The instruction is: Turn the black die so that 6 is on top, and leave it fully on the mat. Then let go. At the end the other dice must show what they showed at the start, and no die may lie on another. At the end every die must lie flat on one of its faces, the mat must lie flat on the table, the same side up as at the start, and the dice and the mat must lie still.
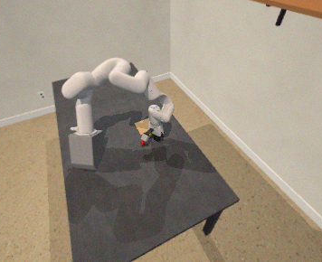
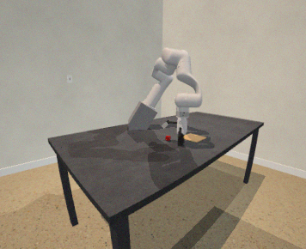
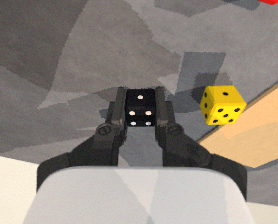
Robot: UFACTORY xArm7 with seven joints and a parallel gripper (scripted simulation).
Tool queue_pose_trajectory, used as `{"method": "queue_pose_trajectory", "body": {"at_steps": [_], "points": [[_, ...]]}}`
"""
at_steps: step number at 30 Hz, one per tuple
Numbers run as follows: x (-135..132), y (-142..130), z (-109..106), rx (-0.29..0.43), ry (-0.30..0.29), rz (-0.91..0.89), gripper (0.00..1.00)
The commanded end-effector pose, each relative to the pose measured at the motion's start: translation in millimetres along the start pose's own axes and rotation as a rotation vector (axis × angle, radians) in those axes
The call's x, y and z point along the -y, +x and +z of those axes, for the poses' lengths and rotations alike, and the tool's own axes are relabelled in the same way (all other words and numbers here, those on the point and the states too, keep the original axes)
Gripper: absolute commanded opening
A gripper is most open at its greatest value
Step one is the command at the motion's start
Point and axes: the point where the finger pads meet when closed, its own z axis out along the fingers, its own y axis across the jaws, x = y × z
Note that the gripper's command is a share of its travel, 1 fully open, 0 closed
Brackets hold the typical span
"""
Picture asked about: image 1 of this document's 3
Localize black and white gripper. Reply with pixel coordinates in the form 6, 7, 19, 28
149, 123, 164, 141

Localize orange mat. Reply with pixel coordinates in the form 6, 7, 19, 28
134, 118, 149, 135

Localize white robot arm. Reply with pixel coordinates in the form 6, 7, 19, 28
62, 58, 175, 136

